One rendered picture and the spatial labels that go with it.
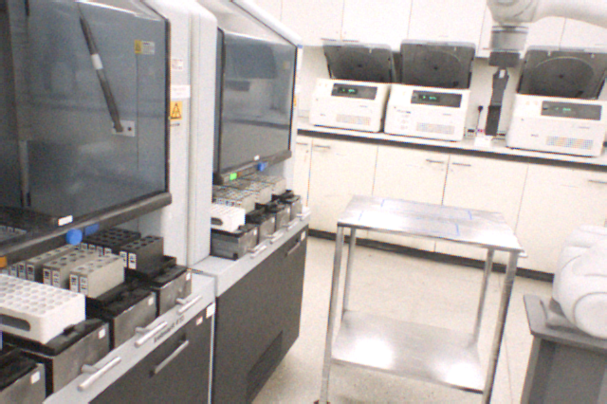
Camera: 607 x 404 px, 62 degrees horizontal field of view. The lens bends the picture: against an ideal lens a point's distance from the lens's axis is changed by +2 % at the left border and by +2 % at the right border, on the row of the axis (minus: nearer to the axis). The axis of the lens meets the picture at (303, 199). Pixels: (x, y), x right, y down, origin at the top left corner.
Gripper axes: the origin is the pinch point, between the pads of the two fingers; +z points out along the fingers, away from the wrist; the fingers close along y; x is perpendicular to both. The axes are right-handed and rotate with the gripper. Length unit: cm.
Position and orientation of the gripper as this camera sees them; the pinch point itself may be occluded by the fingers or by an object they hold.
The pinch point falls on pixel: (490, 129)
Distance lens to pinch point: 147.4
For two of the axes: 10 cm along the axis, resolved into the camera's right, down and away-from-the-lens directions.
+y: 3.3, -2.1, 9.2
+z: -0.8, 9.6, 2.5
